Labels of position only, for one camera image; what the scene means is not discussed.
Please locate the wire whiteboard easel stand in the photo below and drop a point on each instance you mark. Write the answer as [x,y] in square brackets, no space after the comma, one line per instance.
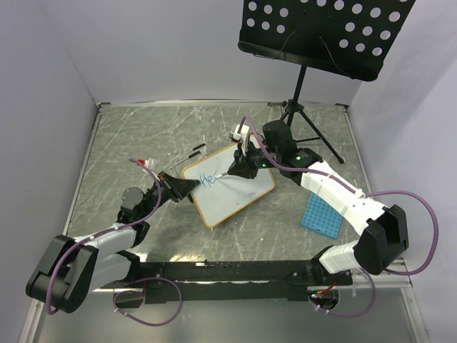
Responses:
[195,151]

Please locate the white blue whiteboard marker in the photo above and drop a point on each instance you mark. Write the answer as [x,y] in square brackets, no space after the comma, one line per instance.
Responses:
[221,175]

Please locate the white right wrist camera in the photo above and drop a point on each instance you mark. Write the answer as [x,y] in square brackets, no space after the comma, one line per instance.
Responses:
[243,136]

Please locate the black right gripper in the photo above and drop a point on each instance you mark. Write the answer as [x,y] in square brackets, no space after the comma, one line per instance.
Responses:
[241,166]

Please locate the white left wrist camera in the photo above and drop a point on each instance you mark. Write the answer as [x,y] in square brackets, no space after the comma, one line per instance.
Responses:
[148,164]

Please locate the black music stand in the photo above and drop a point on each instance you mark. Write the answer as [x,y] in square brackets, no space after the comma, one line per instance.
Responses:
[348,38]

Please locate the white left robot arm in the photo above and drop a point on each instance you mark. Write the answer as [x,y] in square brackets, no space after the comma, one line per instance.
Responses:
[72,267]

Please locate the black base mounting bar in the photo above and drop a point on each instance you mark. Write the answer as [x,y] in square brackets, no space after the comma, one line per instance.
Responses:
[198,281]

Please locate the blue studded building plate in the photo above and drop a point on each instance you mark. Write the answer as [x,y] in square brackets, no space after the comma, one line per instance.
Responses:
[321,218]

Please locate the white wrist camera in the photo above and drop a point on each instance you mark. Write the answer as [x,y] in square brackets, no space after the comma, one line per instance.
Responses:
[148,164]
[243,136]

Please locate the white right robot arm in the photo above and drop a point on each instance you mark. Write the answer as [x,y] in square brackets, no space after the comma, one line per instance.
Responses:
[382,230]

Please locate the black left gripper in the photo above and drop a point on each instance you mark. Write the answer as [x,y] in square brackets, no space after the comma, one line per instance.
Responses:
[181,186]

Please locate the yellow framed whiteboard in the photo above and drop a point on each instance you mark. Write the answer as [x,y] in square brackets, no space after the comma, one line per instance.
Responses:
[218,199]

